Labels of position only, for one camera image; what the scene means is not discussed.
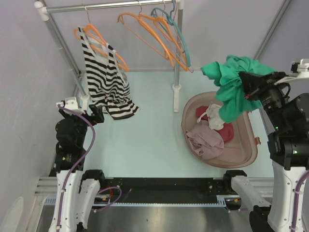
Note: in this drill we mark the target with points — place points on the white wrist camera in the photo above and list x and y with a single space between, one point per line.
72 104
299 70

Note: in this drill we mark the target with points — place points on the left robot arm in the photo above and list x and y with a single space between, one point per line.
76 188

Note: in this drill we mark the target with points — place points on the white garment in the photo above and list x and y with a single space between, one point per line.
213 117

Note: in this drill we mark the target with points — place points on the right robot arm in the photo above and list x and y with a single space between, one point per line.
288 145

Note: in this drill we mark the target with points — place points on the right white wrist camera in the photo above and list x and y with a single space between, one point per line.
299 70

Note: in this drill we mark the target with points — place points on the orange hanger front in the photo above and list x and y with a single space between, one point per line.
143 27

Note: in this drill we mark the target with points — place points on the red garment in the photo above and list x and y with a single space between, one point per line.
227 132

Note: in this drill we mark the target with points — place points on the metal clothes rack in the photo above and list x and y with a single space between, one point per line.
45 14

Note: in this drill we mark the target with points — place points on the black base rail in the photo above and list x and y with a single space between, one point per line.
169 192

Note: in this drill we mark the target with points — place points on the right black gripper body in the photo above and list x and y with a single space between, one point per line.
260 89

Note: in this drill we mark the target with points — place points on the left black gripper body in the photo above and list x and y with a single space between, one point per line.
93 119

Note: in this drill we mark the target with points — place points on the black white striped tank top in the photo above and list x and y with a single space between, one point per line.
107 83

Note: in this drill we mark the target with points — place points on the teal hanger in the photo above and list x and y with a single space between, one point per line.
179 33

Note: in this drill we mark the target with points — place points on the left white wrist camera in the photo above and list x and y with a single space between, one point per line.
72 104

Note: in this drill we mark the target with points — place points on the orange hanger with striped top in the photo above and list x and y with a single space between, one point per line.
91 31

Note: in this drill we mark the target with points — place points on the pink thin hanger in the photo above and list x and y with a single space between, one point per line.
176 20

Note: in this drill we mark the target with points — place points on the brown plastic laundry basket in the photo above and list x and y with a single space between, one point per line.
241 151

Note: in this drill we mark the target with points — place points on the pink mauve garment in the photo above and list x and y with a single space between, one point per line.
204 141

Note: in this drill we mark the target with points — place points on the green tank top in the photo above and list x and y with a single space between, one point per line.
226 78

